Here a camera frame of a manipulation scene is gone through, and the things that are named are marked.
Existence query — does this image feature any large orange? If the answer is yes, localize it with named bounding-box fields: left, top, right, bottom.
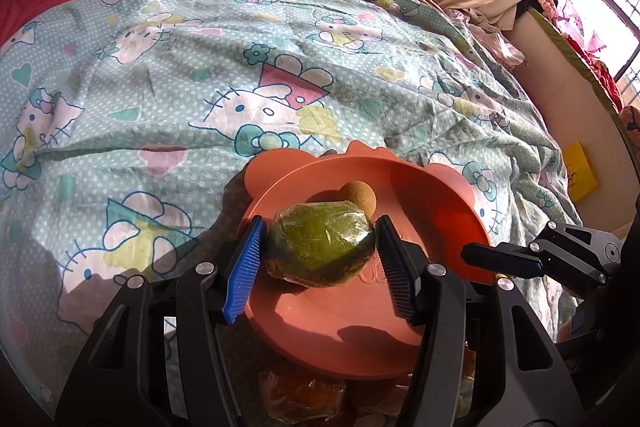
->
left=258, top=362, right=347, bottom=425

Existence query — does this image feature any orange bear-shaped plate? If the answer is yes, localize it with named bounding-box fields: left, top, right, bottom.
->
left=237, top=140, right=497, bottom=381

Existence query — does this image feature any pink floral cloth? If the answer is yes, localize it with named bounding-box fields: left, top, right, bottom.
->
left=445, top=9, right=525, bottom=70

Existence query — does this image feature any green fruit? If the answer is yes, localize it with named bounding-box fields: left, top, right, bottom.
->
left=264, top=200, right=376, bottom=288

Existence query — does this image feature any yellow paper note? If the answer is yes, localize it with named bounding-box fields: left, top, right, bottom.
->
left=563, top=141, right=600, bottom=202

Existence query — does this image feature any small tan longan fruit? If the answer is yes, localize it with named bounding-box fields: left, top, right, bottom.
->
left=337, top=181, right=378, bottom=219

